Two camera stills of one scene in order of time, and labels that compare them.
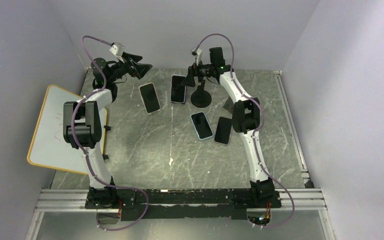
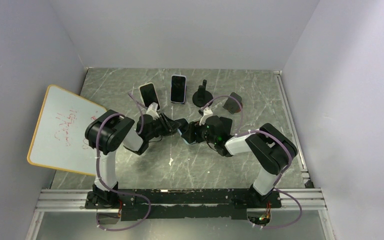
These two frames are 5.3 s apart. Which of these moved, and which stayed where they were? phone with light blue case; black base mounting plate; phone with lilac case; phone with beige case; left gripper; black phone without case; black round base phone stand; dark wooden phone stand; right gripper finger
Moved: phone with light blue case; right gripper finger; left gripper
Stayed: black phone without case; black base mounting plate; phone with beige case; phone with lilac case; dark wooden phone stand; black round base phone stand
